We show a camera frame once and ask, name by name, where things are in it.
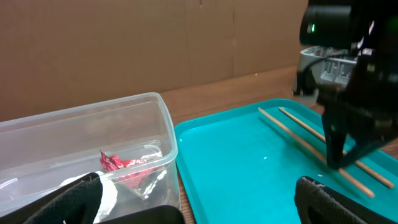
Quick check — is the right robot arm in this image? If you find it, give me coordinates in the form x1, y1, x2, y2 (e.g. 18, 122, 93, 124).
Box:
294, 0, 397, 169

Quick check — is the cardboard backdrop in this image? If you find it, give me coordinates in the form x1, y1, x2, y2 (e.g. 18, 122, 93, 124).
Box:
1, 0, 307, 121

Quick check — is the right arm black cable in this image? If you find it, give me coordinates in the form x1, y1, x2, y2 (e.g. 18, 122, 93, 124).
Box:
292, 52, 343, 96

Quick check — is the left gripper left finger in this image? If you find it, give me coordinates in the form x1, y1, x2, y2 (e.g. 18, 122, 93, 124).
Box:
1, 172, 103, 224

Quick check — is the red candy wrapper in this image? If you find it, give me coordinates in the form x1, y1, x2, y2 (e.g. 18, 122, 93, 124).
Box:
99, 151, 159, 189

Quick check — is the teal serving tray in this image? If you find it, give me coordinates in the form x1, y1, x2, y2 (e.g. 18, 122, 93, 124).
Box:
175, 99, 397, 223

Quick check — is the wooden chopstick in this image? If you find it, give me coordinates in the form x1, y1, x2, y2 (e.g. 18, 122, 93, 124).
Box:
257, 107, 375, 198
279, 107, 395, 189

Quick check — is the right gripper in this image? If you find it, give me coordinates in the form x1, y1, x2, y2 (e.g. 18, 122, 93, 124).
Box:
317, 49, 397, 170

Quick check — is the grey dishwasher rack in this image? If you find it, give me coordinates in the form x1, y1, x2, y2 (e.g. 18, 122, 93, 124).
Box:
292, 46, 358, 96

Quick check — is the clear plastic bin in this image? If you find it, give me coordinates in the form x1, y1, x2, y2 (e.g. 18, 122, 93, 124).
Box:
1, 93, 180, 222

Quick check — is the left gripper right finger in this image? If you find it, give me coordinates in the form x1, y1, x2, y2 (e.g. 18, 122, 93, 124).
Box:
294, 176, 397, 224

